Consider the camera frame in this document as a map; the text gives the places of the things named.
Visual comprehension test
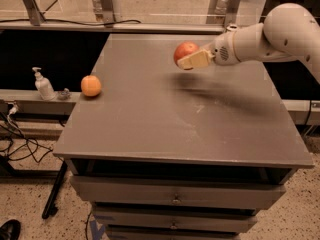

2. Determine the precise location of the small grey metal object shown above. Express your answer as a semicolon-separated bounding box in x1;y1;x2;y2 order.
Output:
58;88;71;100

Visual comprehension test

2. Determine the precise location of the metal bracket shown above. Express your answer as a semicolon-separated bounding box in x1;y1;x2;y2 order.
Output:
22;0;45;26
92;0;121;23
206;0;240;27

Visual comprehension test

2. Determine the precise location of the grey drawer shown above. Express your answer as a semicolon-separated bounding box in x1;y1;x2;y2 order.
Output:
93;206;257;233
70;176;286;210

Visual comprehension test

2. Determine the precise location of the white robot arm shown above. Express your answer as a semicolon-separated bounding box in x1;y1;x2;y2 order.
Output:
176;3;320;82

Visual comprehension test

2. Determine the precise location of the middle metal bracket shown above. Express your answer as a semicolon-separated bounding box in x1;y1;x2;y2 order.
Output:
92;0;121;23

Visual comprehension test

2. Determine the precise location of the black shoe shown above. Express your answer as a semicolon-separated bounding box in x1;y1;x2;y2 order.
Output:
0;219;21;240

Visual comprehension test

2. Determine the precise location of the top grey drawer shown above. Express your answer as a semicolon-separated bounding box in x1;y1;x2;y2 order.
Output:
70;176;286;210

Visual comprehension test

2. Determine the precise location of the red apple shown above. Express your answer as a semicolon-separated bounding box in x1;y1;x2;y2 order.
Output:
173;41;199;64

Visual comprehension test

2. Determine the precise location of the middle grey drawer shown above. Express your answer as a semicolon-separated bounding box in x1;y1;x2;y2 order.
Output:
93;206;257;233

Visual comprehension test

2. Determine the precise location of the grey metal rail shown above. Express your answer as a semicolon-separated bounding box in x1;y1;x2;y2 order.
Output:
0;20;225;35

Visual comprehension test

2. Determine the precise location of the orange fruit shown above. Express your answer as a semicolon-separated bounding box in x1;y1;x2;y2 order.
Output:
81;75;102;97

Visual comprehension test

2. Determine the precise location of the grey side ledge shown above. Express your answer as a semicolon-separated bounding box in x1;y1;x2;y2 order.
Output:
0;89;80;115

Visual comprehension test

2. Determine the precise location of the white pump bottle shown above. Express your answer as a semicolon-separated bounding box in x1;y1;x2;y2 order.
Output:
32;67;56;100

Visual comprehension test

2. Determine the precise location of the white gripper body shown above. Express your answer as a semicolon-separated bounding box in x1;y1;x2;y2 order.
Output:
204;32;239;65

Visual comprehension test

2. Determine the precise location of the grey drawer cabinet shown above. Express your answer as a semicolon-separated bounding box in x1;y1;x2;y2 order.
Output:
54;34;313;240

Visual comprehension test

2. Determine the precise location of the left metal bracket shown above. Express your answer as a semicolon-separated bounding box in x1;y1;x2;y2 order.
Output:
22;0;45;26

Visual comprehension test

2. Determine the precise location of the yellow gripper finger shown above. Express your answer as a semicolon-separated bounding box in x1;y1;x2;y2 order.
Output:
177;49;215;70

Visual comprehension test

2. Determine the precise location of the black floor bar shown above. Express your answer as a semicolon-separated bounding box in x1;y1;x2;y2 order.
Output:
42;162;67;219

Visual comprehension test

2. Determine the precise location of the black cable bundle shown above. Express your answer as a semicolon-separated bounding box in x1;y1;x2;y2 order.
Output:
0;101;54;164

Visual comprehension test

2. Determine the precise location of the right metal bracket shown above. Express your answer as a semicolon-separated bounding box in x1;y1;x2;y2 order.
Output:
206;0;240;27

